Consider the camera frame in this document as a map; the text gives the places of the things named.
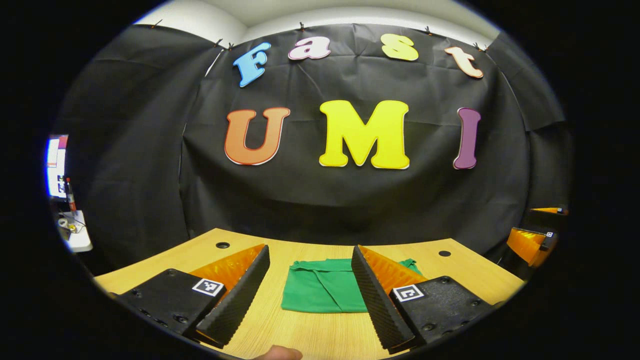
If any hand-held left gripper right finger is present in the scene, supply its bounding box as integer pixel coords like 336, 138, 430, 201
351, 245, 494, 355

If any white side desk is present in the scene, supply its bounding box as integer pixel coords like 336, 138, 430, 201
57, 210, 94, 253

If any red bottle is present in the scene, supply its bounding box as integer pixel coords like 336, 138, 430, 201
65, 177, 78, 214

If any black backdrop cloth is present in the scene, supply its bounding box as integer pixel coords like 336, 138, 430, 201
52, 22, 574, 272

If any green T-shirt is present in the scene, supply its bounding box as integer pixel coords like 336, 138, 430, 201
281, 258, 424, 314

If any computer monitor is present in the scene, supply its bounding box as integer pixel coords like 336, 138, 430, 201
46, 134, 69, 199

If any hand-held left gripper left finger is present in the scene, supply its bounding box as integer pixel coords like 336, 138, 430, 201
114, 244, 271, 350

